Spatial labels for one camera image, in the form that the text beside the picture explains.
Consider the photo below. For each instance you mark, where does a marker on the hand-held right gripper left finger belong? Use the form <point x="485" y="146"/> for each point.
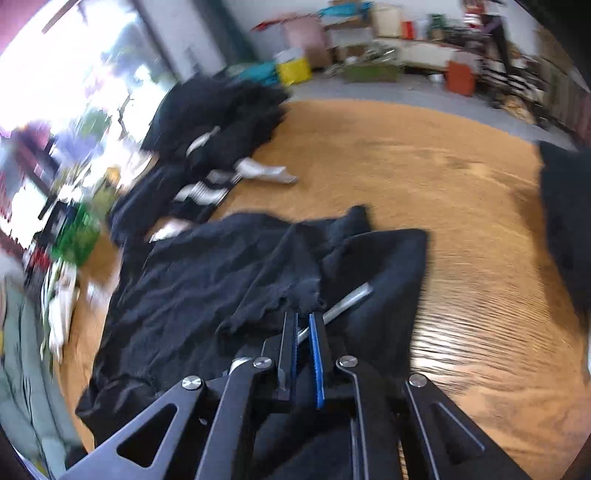
<point x="291" y="360"/>

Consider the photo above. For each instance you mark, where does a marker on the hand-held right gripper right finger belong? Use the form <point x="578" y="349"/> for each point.
<point x="317" y="364"/>

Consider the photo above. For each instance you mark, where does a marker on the pile of black clothes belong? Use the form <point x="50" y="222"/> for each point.
<point x="212" y="115"/>

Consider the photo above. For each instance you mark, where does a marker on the black white striped garment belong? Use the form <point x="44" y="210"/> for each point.
<point x="205" y="191"/>

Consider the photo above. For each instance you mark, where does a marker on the white sock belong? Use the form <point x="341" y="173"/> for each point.
<point x="268" y="171"/>

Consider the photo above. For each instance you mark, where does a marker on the green plastic basket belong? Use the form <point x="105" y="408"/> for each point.
<point x="76" y="235"/>

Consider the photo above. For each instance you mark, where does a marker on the grey green cloth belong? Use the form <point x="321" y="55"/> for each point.
<point x="23" y="378"/>

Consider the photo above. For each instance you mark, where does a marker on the folded black garment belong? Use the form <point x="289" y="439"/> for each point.
<point x="565" y="221"/>

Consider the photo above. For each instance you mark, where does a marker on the teal bin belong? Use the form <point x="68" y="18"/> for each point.
<point x="261" y="74"/>

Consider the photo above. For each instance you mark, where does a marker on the yellow bin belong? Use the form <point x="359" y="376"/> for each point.
<point x="293" y="69"/>

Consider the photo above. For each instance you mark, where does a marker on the green crate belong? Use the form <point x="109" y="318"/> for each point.
<point x="371" y="73"/>

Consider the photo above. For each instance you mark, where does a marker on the pink box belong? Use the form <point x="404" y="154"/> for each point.
<point x="307" y="41"/>

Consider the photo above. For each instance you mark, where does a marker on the orange box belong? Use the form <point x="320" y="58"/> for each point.
<point x="460" y="77"/>

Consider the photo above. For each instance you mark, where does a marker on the white low cabinet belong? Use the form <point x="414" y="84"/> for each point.
<point x="429" y="54"/>

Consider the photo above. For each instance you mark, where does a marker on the small red container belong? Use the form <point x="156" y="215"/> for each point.
<point x="408" y="30"/>

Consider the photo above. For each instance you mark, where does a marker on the cream storage box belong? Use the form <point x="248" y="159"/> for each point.
<point x="387" y="21"/>

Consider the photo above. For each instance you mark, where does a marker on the large bright window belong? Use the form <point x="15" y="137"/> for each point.
<point x="69" y="83"/>

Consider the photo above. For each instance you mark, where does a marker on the teal bag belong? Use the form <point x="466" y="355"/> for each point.
<point x="346" y="8"/>

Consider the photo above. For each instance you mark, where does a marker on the dark shelving unit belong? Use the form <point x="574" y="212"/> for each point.
<point x="531" y="69"/>

